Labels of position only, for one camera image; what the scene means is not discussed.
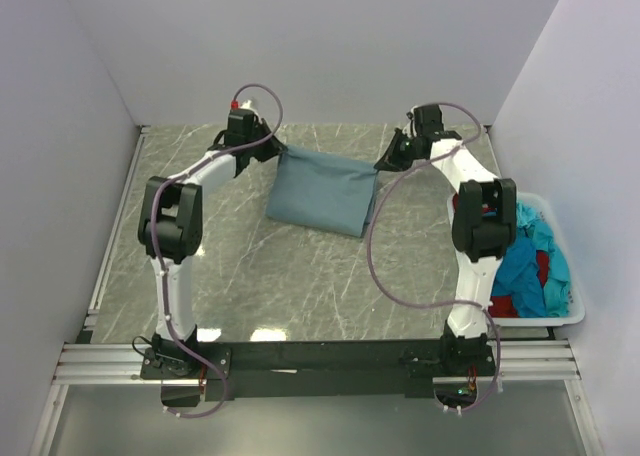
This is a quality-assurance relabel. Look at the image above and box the aluminium frame rail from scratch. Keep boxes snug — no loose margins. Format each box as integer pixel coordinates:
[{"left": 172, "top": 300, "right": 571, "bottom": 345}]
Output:
[{"left": 53, "top": 340, "right": 581, "bottom": 385}]

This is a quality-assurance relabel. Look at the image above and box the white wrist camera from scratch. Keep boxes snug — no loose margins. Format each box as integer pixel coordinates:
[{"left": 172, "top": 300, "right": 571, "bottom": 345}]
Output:
[
  {"left": 230, "top": 97, "right": 259, "bottom": 113},
  {"left": 406, "top": 106, "right": 417, "bottom": 122}
]

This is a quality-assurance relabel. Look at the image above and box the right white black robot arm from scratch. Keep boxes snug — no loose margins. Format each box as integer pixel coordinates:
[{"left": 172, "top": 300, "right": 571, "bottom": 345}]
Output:
[{"left": 374, "top": 103, "right": 517, "bottom": 340}]

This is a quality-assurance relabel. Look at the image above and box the grey blue t shirt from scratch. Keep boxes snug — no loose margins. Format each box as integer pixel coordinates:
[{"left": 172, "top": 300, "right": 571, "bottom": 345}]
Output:
[{"left": 265, "top": 146, "right": 378, "bottom": 238}]

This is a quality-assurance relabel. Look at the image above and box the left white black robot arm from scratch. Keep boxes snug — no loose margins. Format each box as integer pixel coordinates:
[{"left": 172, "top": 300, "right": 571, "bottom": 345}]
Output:
[{"left": 137, "top": 100, "right": 285, "bottom": 378}]

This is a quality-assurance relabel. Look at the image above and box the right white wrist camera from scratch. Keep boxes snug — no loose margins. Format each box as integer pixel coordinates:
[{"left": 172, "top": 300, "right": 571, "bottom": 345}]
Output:
[{"left": 406, "top": 106, "right": 417, "bottom": 122}]

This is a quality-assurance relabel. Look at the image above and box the bright blue t shirt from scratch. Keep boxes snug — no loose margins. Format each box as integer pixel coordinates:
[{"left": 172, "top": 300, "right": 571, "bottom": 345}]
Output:
[{"left": 489, "top": 202, "right": 571, "bottom": 319}]

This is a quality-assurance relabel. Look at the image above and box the white plastic laundry basket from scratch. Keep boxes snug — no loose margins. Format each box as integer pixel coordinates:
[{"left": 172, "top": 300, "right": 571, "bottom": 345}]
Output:
[{"left": 490, "top": 192, "right": 585, "bottom": 327}]

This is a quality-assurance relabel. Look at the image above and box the red t shirt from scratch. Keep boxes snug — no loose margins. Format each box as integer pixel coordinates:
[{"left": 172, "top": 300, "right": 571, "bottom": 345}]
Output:
[{"left": 452, "top": 195, "right": 551, "bottom": 320}]

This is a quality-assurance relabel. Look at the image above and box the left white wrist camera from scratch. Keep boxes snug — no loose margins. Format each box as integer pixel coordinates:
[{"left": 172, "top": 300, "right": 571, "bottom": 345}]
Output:
[{"left": 230, "top": 97, "right": 259, "bottom": 113}]

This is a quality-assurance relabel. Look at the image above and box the black base crossbar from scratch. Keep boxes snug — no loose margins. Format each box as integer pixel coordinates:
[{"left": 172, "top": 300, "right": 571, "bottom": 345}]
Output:
[{"left": 140, "top": 339, "right": 496, "bottom": 401}]

